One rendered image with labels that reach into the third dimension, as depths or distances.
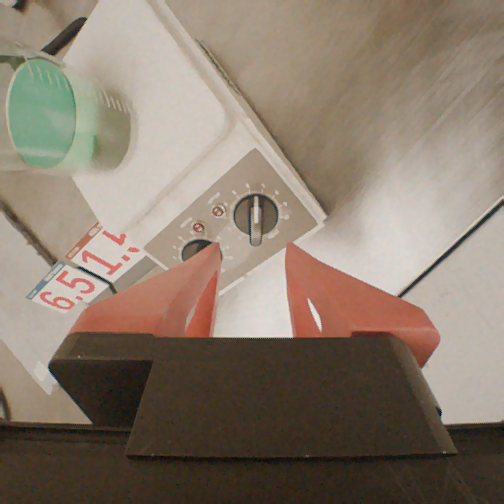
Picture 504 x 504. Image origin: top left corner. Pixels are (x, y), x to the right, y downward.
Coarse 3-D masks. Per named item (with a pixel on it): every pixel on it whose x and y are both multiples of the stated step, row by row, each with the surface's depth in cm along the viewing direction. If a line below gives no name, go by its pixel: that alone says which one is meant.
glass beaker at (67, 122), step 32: (0, 32) 10; (0, 64) 9; (32, 64) 11; (64, 64) 13; (0, 96) 10; (32, 96) 11; (64, 96) 12; (96, 96) 13; (128, 96) 16; (0, 128) 10; (32, 128) 11; (64, 128) 12; (96, 128) 14; (128, 128) 16; (0, 160) 11; (32, 160) 12; (64, 160) 13; (96, 160) 15; (128, 160) 17
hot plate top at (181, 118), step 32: (128, 0) 15; (96, 32) 16; (128, 32) 15; (160, 32) 15; (96, 64) 17; (128, 64) 16; (160, 64) 15; (192, 64) 15; (160, 96) 15; (192, 96) 15; (160, 128) 16; (192, 128) 15; (224, 128) 15; (160, 160) 16; (192, 160) 16; (96, 192) 18; (128, 192) 17; (160, 192) 17; (128, 224) 18
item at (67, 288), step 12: (60, 276) 30; (72, 276) 30; (84, 276) 30; (48, 288) 31; (60, 288) 31; (72, 288) 31; (84, 288) 31; (96, 288) 31; (36, 300) 32; (48, 300) 32; (60, 300) 32; (72, 300) 32
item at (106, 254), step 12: (96, 240) 27; (108, 240) 27; (120, 240) 27; (84, 252) 27; (96, 252) 28; (108, 252) 28; (120, 252) 28; (132, 252) 28; (84, 264) 29; (96, 264) 29; (108, 264) 29; (120, 264) 29; (108, 276) 30
